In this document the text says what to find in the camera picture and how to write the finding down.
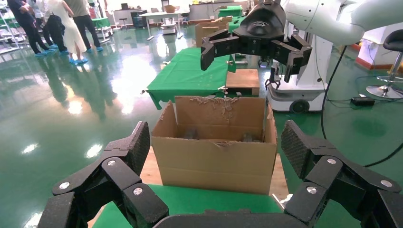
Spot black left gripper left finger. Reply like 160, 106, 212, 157
38, 121, 171, 228

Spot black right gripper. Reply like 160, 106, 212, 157
200, 2, 313, 84

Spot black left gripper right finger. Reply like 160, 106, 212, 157
280, 119, 403, 228

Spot brown wooden box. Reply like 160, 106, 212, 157
226, 69, 261, 96

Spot tall brown cardboard box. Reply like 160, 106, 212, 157
195, 21, 230, 48

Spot large open cardboard carton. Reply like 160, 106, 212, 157
151, 95, 278, 195

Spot green tablecloth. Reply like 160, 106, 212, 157
146, 47, 237, 111
93, 184, 282, 228
218, 5, 245, 18

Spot white wheeled robot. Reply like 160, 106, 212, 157
264, 31, 335, 114

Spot black power adapter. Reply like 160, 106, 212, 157
350, 95, 376, 107

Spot white table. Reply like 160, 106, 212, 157
140, 12, 183, 40

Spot white cabinet red base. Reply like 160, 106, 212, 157
355, 31, 394, 70

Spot black cabinet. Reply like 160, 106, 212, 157
130, 10, 149, 29

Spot black chrome bar stool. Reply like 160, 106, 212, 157
366, 28, 403, 100

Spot person in white dress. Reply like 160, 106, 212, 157
47, 0, 89, 65

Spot person white shirt black trousers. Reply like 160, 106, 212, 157
27, 0, 69, 55

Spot person olive top black trousers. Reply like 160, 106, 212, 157
64, 0, 105, 54

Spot person in dark clothes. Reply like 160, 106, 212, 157
7, 0, 51, 57

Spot long thin black cable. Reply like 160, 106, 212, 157
320, 45, 403, 168

